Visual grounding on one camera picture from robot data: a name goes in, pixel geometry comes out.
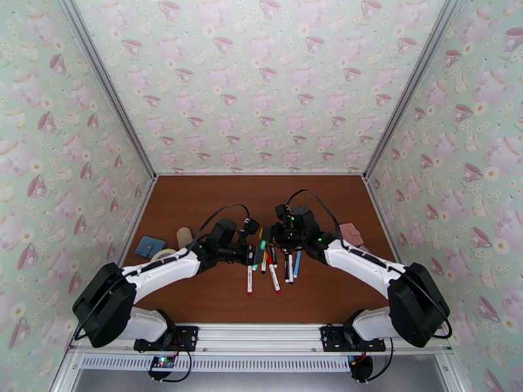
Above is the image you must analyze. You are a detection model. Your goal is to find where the thin aluminium rail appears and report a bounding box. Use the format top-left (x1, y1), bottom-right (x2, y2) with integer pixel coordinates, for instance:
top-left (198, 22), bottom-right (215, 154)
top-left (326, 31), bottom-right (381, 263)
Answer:
top-left (156, 171), bottom-right (367, 178)

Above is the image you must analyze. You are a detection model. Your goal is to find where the wide aluminium base rail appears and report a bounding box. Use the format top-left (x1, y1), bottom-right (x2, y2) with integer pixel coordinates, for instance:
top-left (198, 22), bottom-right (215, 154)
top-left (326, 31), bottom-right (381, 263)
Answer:
top-left (67, 323), bottom-right (454, 355)

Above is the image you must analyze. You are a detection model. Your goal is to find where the blue wallet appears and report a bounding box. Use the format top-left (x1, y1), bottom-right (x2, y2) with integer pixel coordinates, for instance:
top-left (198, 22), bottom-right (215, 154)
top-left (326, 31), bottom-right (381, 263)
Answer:
top-left (135, 235), bottom-right (167, 259)

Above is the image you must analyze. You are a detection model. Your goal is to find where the aluminium frame post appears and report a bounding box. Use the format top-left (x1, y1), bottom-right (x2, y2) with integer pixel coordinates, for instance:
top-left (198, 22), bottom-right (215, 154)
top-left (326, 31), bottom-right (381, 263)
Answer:
top-left (362, 0), bottom-right (469, 180)
top-left (54, 0), bottom-right (160, 180)

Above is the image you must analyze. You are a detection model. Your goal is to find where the perforated white cable tray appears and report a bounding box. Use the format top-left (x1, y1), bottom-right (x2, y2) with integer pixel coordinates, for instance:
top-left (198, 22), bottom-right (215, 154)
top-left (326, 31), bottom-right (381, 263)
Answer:
top-left (79, 353), bottom-right (356, 373)

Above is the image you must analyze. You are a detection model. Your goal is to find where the cream masking tape roll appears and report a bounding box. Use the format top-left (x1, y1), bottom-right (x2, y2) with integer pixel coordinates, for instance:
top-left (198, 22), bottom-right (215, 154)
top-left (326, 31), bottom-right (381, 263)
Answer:
top-left (150, 248), bottom-right (178, 263)

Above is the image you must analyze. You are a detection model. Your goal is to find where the green marker pen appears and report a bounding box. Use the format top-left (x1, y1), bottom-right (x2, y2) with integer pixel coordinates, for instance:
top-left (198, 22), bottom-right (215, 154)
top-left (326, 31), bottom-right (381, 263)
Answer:
top-left (252, 238), bottom-right (268, 272)

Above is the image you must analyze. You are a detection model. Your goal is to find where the small controller circuit board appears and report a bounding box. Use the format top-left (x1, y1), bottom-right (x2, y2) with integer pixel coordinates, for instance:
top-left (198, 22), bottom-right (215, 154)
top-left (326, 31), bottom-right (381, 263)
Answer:
top-left (349, 353), bottom-right (373, 383)
top-left (148, 355), bottom-right (177, 382)

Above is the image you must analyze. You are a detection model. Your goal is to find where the black power cable loop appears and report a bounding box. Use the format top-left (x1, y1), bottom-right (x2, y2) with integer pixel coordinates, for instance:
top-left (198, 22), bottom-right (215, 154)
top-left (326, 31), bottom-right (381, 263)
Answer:
top-left (161, 349), bottom-right (193, 384)
top-left (365, 336), bottom-right (396, 383)

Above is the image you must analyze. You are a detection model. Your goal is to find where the beige oval pad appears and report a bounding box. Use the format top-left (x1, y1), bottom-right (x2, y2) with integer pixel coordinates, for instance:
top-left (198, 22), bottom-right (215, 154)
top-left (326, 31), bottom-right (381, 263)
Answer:
top-left (176, 226), bottom-right (194, 251)

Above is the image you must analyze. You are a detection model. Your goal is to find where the aluminium side rail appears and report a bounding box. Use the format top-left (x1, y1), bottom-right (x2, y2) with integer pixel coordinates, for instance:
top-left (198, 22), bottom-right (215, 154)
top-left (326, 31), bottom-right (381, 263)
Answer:
top-left (48, 176), bottom-right (160, 392)
top-left (362, 176), bottom-right (469, 392)

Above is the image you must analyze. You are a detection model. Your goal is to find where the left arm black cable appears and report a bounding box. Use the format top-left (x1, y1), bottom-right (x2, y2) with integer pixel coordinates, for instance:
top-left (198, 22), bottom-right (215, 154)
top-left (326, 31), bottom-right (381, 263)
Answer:
top-left (73, 203), bottom-right (251, 343)

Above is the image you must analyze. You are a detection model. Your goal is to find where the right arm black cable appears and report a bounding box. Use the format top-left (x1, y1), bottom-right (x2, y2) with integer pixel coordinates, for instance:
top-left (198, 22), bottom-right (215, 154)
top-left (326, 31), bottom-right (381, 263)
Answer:
top-left (285, 189), bottom-right (454, 340)

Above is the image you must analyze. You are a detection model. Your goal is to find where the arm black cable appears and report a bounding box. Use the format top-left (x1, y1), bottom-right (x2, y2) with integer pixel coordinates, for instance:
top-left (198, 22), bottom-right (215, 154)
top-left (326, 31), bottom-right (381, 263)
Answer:
top-left (285, 189), bottom-right (454, 340)
top-left (73, 203), bottom-right (251, 343)

